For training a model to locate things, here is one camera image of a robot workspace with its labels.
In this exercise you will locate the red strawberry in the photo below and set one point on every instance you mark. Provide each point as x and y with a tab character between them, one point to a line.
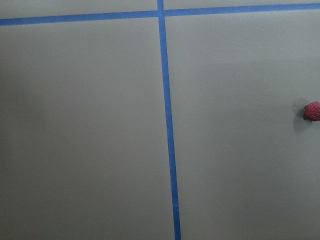
312	112

